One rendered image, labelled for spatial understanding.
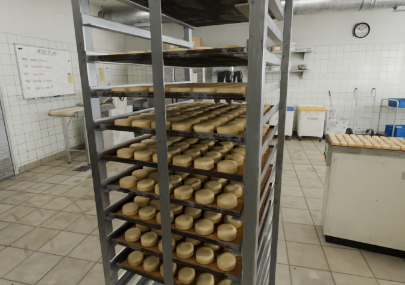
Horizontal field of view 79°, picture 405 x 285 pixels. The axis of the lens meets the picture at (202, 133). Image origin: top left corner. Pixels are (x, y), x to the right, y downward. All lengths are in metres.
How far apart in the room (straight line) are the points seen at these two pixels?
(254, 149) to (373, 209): 2.01
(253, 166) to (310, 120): 5.37
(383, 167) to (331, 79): 4.41
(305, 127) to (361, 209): 3.67
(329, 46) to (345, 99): 1.26
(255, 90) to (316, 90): 6.00
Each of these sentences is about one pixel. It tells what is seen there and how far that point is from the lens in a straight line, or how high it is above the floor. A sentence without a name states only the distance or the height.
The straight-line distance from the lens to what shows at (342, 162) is 2.28.
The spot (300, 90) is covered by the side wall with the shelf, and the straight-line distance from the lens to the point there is 6.43.
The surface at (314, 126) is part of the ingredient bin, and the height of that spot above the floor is 0.36.
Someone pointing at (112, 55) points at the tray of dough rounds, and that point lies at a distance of 0.68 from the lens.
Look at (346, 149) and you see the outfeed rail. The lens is 2.27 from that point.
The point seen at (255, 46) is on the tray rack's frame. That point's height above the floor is 1.50.
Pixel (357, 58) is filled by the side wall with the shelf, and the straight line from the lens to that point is 6.69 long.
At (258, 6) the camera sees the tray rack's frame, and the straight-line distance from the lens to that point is 0.51.
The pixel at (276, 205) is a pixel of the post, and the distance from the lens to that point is 1.26.
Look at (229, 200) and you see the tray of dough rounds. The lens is 0.63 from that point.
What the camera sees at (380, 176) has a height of 0.68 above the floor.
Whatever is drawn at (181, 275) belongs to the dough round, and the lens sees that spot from 0.83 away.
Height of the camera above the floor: 1.45
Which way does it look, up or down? 13 degrees down
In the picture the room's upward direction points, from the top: 1 degrees counter-clockwise
